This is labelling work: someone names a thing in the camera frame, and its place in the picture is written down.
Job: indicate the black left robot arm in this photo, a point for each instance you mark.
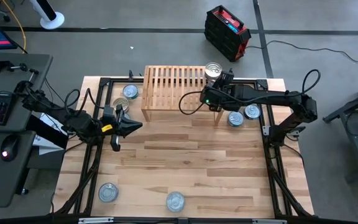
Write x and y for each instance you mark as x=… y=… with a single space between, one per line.
x=73 y=123

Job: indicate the black computer mouse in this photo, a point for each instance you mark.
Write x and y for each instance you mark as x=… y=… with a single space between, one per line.
x=9 y=147

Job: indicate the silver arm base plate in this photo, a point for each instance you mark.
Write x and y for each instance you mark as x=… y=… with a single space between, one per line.
x=266 y=130

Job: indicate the orange and blue label can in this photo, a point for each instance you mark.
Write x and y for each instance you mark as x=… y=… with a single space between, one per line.
x=252 y=111
x=123 y=102

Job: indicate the red and black toolbox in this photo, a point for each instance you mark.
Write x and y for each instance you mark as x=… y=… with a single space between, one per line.
x=225 y=34

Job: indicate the black aluminium table frame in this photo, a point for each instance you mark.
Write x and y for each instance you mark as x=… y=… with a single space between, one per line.
x=93 y=155

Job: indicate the wooden slatted shelf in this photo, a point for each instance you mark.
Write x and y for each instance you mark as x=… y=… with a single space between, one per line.
x=172 y=90

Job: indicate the silver metal bracket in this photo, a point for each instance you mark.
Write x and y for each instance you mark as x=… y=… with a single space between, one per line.
x=269 y=221
x=95 y=220

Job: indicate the white paper sheets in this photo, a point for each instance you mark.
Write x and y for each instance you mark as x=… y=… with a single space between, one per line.
x=47 y=150

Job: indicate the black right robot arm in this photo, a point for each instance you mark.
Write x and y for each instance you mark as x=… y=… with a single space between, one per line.
x=266 y=95

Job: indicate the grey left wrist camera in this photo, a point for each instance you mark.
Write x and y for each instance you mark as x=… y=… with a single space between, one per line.
x=108 y=112

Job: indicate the black desk clamp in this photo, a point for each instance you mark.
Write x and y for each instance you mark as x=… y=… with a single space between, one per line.
x=2 y=66

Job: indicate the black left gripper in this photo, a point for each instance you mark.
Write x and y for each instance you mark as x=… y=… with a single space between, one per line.
x=117 y=140

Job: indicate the red label tin can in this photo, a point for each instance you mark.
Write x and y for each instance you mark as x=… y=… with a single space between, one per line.
x=213 y=70

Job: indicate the white pedestal stand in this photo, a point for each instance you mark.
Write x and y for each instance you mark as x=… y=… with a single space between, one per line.
x=53 y=20

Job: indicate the blue label tin can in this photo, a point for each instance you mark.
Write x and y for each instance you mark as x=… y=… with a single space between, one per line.
x=108 y=192
x=175 y=201

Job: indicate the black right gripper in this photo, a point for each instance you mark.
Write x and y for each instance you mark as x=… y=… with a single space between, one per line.
x=222 y=96

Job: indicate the teal label tin can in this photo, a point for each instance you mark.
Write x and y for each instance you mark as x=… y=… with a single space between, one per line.
x=235 y=119
x=130 y=91

